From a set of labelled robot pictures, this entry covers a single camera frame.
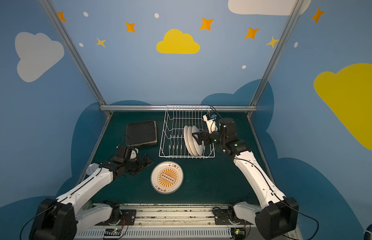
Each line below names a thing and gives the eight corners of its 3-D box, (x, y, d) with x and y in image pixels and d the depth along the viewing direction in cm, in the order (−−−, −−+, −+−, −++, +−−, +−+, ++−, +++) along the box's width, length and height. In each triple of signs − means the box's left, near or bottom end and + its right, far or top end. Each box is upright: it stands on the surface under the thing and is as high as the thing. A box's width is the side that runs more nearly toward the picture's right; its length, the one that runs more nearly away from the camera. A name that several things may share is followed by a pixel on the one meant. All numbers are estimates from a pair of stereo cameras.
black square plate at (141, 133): (127, 150, 103) (124, 146, 99) (129, 128, 116) (126, 123, 111) (157, 146, 106) (156, 141, 101) (156, 124, 119) (154, 119, 114)
